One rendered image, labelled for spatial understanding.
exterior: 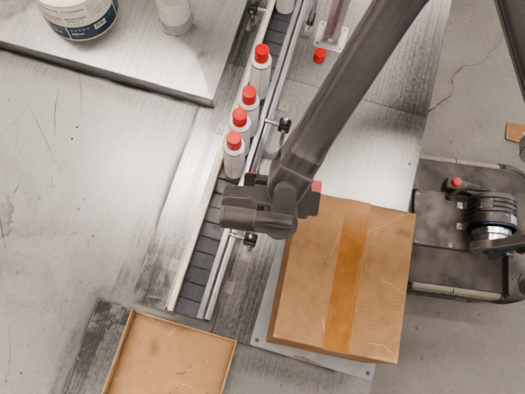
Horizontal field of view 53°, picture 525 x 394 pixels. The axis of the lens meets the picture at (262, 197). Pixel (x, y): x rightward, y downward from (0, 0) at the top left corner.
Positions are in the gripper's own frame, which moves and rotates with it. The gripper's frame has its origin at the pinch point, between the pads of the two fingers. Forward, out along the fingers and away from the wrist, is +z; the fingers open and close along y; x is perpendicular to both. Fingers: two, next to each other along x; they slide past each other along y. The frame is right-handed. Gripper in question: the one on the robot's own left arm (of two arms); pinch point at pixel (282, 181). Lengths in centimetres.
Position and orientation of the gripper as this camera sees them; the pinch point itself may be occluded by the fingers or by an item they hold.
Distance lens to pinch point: 101.8
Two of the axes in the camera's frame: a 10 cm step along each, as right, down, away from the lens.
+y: -9.9, -1.2, 0.1
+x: -1.0, 9.2, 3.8
